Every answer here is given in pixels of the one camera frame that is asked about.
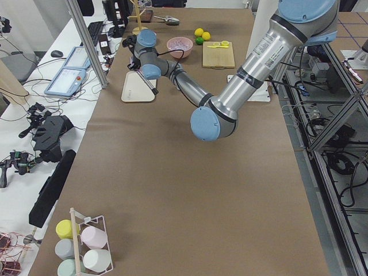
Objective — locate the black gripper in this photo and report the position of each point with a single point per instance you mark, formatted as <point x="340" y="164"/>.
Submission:
<point x="134" y="61"/>

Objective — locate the clear ice cubes pile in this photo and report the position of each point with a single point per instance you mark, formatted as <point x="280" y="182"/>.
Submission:
<point x="180" y="44"/>

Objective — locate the metal muddler rod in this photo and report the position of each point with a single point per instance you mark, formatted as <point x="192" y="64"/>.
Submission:
<point x="147" y="82"/>

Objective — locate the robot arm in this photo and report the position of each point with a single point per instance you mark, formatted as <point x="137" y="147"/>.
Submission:
<point x="293" y="24"/>

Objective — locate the wooden cup stand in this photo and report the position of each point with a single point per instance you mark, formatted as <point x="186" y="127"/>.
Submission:
<point x="137" y="17"/>

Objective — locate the metal ice scoop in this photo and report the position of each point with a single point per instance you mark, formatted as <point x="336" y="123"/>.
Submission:
<point x="169" y="20"/>

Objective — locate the yellow cup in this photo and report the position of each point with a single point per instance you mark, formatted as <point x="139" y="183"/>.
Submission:
<point x="64" y="229"/>

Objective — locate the pink cup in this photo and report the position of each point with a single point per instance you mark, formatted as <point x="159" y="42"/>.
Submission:
<point x="94" y="238"/>

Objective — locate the white cup rack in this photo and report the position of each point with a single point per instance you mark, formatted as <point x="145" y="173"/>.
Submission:
<point x="79" y="223"/>

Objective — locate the grey cup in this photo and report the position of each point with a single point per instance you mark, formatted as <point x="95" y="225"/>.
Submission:
<point x="64" y="249"/>

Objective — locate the white cup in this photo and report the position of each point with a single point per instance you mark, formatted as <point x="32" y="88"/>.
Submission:
<point x="97" y="260"/>

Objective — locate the pale green cup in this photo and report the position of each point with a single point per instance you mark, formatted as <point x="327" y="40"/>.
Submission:
<point x="67" y="268"/>

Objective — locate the cream rabbit tray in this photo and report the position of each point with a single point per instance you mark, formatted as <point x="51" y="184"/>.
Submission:
<point x="135" y="89"/>

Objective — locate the pink bowl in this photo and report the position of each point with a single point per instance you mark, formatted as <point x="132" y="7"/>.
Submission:
<point x="178" y="53"/>

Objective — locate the black keyboard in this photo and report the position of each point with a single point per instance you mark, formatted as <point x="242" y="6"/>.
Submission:
<point x="95" y="28"/>

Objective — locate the teach pendant upper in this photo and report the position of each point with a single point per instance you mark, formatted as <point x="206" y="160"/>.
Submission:
<point x="78" y="58"/>

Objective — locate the teach pendant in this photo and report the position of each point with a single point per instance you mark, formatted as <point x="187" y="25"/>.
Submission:
<point x="78" y="58"/>
<point x="66" y="82"/>

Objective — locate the green lime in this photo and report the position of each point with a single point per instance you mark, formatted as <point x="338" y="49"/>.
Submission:
<point x="199" y="41"/>

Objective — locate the yellow lemon back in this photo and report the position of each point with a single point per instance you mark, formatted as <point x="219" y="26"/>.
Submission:
<point x="198" y="32"/>

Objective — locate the yellow lemon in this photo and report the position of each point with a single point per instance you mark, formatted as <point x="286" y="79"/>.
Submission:
<point x="206" y="36"/>
<point x="198" y="32"/>

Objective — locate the teach pendant lower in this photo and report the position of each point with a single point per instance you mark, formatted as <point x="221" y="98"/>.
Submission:
<point x="66" y="82"/>

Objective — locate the yellow lemon front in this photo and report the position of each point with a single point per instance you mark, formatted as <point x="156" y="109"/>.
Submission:
<point x="206" y="36"/>

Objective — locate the yellow plastic knife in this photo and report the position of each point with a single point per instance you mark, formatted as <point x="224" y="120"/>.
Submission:
<point x="218" y="46"/>

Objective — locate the black computer mouse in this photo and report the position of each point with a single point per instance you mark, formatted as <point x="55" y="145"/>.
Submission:
<point x="56" y="54"/>

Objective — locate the wooden cutting board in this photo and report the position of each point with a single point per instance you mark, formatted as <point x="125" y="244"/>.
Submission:
<point x="217" y="57"/>

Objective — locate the black speaker bar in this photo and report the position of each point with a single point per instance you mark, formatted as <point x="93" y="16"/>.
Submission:
<point x="51" y="190"/>

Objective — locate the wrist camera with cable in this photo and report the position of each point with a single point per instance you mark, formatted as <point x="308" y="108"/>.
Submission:
<point x="130" y="42"/>

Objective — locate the aluminium frame post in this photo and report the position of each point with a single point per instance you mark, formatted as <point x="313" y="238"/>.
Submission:
<point x="85" y="37"/>

